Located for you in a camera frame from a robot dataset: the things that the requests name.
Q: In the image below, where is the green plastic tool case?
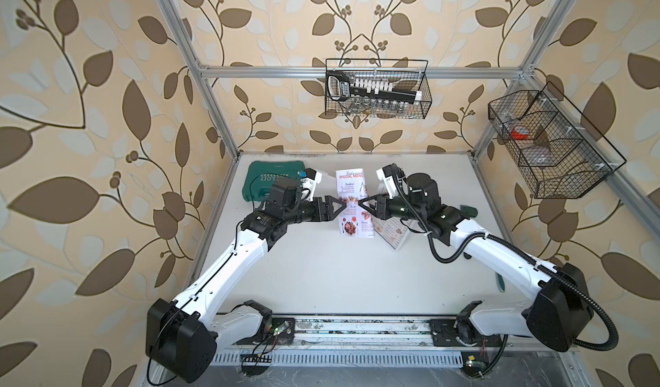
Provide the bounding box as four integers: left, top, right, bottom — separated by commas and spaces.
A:
242, 160, 305, 202

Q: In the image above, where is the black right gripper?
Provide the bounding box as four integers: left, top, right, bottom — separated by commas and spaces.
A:
358, 191, 426, 223

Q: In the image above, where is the green T-shaped tool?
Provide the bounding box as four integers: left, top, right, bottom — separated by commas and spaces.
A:
461, 205, 479, 219

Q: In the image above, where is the black wire basket wall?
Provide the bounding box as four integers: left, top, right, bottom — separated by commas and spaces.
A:
488, 81, 627, 200
325, 57, 432, 120

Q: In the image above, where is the red object in basket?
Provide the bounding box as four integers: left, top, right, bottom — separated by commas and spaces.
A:
510, 124, 530, 141

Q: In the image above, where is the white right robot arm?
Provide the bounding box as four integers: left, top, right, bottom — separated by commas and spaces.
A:
359, 165, 611, 352

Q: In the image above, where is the pink special menu sheet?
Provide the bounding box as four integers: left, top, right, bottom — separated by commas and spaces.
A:
335, 169, 374, 239

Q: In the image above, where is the green handled tool on table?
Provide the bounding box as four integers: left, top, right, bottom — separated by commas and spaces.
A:
495, 274, 506, 292

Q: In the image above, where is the black wire basket right wall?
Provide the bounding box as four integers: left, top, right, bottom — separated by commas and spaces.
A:
488, 81, 627, 200

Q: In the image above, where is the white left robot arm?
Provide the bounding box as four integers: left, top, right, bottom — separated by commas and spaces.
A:
145, 177, 347, 383

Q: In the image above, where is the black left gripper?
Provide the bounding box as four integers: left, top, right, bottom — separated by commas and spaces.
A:
280, 195, 345, 226

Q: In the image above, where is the black corrugated cable conduit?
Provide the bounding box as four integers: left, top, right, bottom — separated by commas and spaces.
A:
389, 163, 620, 352

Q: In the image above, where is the white Dim Sum Inn menu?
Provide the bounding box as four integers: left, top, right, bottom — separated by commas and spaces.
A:
372, 218, 410, 251

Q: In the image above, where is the black wire basket back wall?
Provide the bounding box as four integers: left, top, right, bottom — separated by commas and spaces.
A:
325, 57, 432, 120

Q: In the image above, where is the black tool in basket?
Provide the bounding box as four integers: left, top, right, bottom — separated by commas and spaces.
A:
326, 71, 422, 103

